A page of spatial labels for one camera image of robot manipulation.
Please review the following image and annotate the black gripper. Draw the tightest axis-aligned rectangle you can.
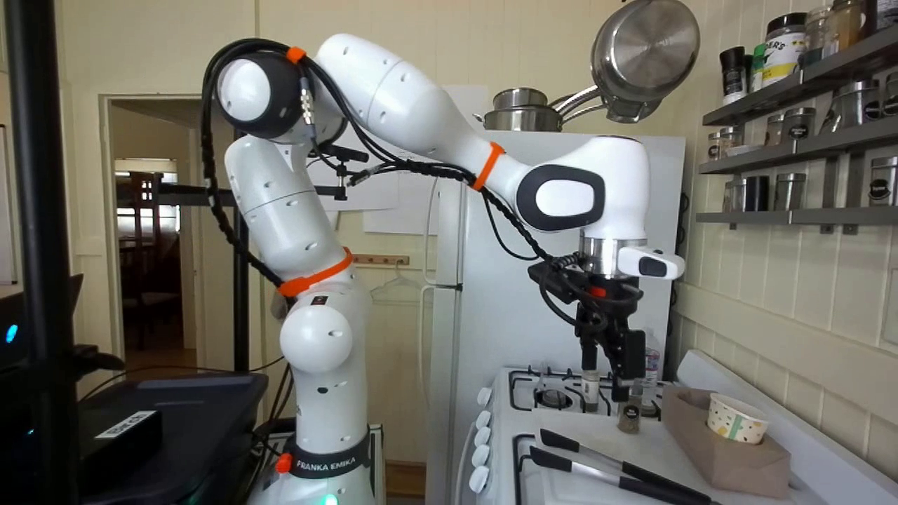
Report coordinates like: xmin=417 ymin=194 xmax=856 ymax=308
xmin=573 ymin=294 xmax=652 ymax=383

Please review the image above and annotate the small grey spice shaker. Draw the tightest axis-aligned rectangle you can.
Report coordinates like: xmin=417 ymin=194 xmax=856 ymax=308
xmin=614 ymin=392 xmax=647 ymax=434

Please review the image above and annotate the white refrigerator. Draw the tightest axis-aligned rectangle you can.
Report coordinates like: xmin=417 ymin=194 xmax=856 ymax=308
xmin=423 ymin=128 xmax=687 ymax=505

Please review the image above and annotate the white paper cup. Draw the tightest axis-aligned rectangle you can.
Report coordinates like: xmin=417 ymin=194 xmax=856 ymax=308
xmin=703 ymin=389 xmax=771 ymax=446

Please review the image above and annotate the white gas stove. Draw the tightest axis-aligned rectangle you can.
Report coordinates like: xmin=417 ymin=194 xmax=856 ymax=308
xmin=454 ymin=348 xmax=898 ymax=505

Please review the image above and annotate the brown cardboard box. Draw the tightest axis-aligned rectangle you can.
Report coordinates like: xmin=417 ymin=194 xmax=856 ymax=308
xmin=659 ymin=383 xmax=795 ymax=498

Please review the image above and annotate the glass spice jar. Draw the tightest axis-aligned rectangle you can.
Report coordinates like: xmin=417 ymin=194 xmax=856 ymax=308
xmin=743 ymin=173 xmax=771 ymax=214
xmin=720 ymin=176 xmax=750 ymax=214
xmin=826 ymin=78 xmax=877 ymax=134
xmin=866 ymin=155 xmax=898 ymax=209
xmin=805 ymin=9 xmax=835 ymax=66
xmin=788 ymin=103 xmax=820 ymax=143
xmin=708 ymin=122 xmax=739 ymax=162
xmin=764 ymin=110 xmax=795 ymax=148
xmin=771 ymin=170 xmax=807 ymax=214

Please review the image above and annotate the white paper sheet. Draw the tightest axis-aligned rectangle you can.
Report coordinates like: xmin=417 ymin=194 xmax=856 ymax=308
xmin=353 ymin=170 xmax=438 ymax=237

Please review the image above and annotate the steel pot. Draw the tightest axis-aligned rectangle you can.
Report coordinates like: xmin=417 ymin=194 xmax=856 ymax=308
xmin=483 ymin=85 xmax=566 ymax=134

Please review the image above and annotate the dark spice jar black lid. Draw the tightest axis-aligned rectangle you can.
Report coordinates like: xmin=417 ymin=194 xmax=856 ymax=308
xmin=718 ymin=45 xmax=753 ymax=107

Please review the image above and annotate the hanging steel pan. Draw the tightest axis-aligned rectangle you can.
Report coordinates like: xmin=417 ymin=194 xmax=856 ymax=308
xmin=549 ymin=0 xmax=702 ymax=125

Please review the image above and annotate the large jar with white label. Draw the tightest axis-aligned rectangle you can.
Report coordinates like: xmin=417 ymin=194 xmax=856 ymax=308
xmin=750 ymin=10 xmax=810 ymax=93

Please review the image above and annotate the brown spice jar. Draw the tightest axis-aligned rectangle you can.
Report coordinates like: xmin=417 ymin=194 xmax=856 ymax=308
xmin=828 ymin=0 xmax=875 ymax=55

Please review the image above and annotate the black equipment case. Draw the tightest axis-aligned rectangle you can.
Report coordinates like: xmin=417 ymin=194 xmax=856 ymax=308
xmin=75 ymin=371 xmax=271 ymax=505

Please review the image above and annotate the thick black pole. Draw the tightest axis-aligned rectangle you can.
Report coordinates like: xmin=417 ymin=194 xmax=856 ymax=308
xmin=3 ymin=0 xmax=85 ymax=505

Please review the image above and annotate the dark monitor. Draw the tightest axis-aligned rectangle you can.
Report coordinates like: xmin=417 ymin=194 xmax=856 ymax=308
xmin=0 ymin=270 xmax=86 ymax=375

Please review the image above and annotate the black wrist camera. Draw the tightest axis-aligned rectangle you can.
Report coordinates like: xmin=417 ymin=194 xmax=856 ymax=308
xmin=525 ymin=259 xmax=604 ymax=305

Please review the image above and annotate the wooden peg rail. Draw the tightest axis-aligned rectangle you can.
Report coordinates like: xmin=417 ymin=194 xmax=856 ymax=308
xmin=350 ymin=251 xmax=413 ymax=270

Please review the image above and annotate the metal wall spice rack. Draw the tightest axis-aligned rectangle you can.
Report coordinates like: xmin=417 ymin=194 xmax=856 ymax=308
xmin=695 ymin=23 xmax=898 ymax=236

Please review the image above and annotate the black camera stand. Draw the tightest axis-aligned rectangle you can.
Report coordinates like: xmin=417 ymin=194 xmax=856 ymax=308
xmin=114 ymin=176 xmax=350 ymax=378

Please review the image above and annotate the white door frame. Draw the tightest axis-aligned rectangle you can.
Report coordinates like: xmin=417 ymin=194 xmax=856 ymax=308
xmin=96 ymin=90 xmax=259 ymax=378

